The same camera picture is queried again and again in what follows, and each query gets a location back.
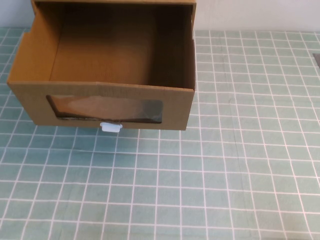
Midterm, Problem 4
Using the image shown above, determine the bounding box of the brown cardboard shoe box sleeve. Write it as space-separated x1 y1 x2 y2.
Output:
31 0 197 42

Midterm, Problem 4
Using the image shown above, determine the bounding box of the green white grid tablecloth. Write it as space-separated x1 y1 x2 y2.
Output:
0 26 320 240

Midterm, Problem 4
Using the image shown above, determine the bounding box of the white plastic drawer handle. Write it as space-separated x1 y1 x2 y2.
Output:
99 121 124 133

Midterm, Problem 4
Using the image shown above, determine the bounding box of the brown cardboard shoe box drawer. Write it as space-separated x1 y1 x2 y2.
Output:
6 0 196 131

